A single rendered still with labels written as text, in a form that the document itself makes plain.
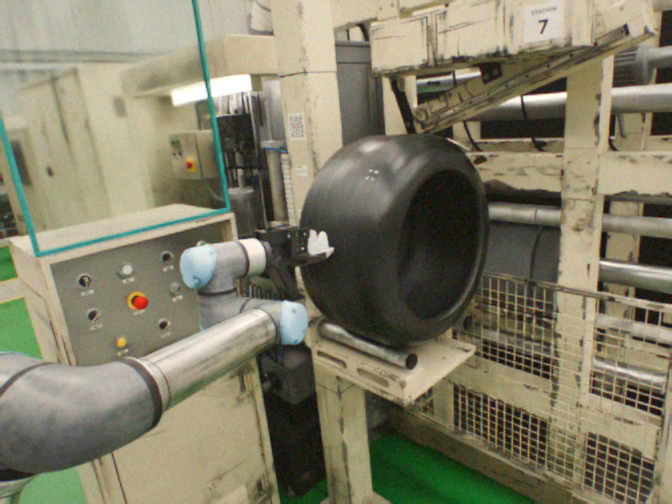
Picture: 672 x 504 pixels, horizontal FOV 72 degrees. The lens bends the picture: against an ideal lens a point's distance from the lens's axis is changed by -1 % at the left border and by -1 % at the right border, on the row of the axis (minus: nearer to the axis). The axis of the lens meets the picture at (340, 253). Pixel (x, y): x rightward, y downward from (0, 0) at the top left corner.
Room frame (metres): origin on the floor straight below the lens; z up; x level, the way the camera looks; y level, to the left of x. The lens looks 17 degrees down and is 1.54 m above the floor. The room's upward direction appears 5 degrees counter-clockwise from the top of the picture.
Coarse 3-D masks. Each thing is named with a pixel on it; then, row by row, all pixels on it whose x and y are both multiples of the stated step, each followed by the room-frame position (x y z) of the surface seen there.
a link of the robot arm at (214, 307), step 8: (200, 296) 0.82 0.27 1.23; (208, 296) 0.81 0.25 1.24; (216, 296) 0.81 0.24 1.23; (224, 296) 0.81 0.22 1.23; (232, 296) 0.82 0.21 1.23; (200, 304) 0.82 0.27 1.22; (208, 304) 0.81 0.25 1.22; (216, 304) 0.81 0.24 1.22; (224, 304) 0.81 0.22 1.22; (232, 304) 0.80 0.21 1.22; (240, 304) 0.80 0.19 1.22; (200, 312) 0.82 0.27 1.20; (208, 312) 0.81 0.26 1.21; (216, 312) 0.80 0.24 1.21; (224, 312) 0.79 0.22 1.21; (232, 312) 0.79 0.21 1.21; (200, 320) 0.82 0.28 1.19; (208, 320) 0.80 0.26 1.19; (216, 320) 0.80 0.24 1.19; (224, 320) 0.79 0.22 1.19; (200, 328) 0.83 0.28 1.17
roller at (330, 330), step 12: (324, 324) 1.31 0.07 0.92; (324, 336) 1.30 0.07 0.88; (336, 336) 1.26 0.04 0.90; (348, 336) 1.23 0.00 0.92; (360, 336) 1.21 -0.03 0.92; (360, 348) 1.19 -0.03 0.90; (372, 348) 1.16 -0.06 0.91; (384, 348) 1.13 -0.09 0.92; (396, 348) 1.12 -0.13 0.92; (384, 360) 1.13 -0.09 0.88; (396, 360) 1.09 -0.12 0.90; (408, 360) 1.07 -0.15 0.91
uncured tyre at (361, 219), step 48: (384, 144) 1.18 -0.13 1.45; (432, 144) 1.18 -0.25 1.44; (336, 192) 1.12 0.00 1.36; (384, 192) 1.05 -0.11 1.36; (432, 192) 1.50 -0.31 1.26; (480, 192) 1.30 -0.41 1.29; (336, 240) 1.06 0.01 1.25; (384, 240) 1.01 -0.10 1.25; (432, 240) 1.50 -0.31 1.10; (480, 240) 1.31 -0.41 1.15; (336, 288) 1.06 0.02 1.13; (384, 288) 1.01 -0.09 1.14; (432, 288) 1.40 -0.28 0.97; (384, 336) 1.05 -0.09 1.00; (432, 336) 1.13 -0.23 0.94
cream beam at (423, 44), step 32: (480, 0) 1.28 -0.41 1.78; (512, 0) 1.22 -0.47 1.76; (544, 0) 1.16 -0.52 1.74; (576, 0) 1.12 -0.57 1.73; (608, 0) 1.27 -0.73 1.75; (384, 32) 1.51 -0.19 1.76; (416, 32) 1.43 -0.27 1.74; (448, 32) 1.35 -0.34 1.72; (480, 32) 1.28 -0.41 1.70; (512, 32) 1.22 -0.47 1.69; (576, 32) 1.13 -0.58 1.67; (384, 64) 1.52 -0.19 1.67; (416, 64) 1.43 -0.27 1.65; (448, 64) 1.36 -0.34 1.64
